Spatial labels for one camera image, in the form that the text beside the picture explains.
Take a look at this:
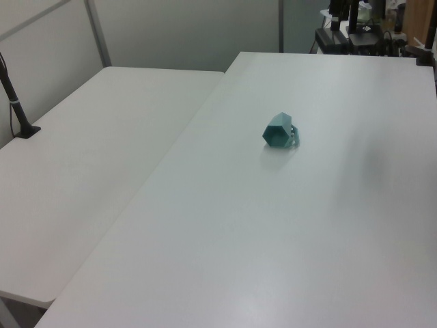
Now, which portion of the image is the teal hexagonal cup with handle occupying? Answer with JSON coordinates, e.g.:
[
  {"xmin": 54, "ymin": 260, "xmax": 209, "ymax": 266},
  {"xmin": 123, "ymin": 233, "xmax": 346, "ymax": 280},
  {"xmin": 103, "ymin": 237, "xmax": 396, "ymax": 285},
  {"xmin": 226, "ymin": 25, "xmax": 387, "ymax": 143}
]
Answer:
[{"xmin": 262, "ymin": 112, "xmax": 302, "ymax": 149}]

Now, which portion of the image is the black flat equipment box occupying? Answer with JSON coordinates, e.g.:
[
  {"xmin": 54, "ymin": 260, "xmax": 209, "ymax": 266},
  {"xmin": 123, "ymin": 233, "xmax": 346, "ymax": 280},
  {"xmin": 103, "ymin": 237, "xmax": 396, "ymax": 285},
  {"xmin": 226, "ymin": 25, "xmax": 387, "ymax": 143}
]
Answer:
[{"xmin": 313, "ymin": 27, "xmax": 350, "ymax": 55}]

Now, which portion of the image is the black device on stand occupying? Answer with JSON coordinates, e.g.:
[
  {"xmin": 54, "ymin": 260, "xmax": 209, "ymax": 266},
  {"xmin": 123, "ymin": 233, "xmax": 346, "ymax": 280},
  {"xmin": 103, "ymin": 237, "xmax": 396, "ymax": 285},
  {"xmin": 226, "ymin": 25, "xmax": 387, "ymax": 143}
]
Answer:
[{"xmin": 346, "ymin": 0, "xmax": 381, "ymax": 48}]

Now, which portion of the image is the light wooden board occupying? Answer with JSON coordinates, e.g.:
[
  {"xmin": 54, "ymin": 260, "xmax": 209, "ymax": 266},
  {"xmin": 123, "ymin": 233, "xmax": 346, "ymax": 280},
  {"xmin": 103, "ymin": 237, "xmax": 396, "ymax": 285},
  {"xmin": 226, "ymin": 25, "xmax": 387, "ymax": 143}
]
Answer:
[{"xmin": 404, "ymin": 0, "xmax": 437, "ymax": 49}]

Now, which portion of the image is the grey partition frame post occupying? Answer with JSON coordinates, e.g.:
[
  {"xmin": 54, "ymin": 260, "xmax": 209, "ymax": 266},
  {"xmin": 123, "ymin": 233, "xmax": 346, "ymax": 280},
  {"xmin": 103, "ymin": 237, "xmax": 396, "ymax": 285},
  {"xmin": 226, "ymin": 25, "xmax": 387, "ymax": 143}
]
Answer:
[
  {"xmin": 277, "ymin": 0, "xmax": 286, "ymax": 54},
  {"xmin": 86, "ymin": 0, "xmax": 113, "ymax": 68}
]

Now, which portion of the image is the black camera pole with base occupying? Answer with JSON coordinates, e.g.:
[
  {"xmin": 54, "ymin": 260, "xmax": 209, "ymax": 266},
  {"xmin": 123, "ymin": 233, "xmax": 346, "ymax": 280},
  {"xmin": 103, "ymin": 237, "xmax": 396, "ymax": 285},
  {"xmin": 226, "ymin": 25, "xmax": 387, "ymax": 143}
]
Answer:
[{"xmin": 0, "ymin": 51, "xmax": 42, "ymax": 139}]

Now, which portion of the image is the black clamped camera pole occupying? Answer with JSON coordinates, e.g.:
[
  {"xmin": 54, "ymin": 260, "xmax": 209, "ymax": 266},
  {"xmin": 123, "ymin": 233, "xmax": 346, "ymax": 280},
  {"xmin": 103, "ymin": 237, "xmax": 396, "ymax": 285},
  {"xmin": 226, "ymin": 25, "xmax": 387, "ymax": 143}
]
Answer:
[{"xmin": 414, "ymin": 0, "xmax": 437, "ymax": 66}]

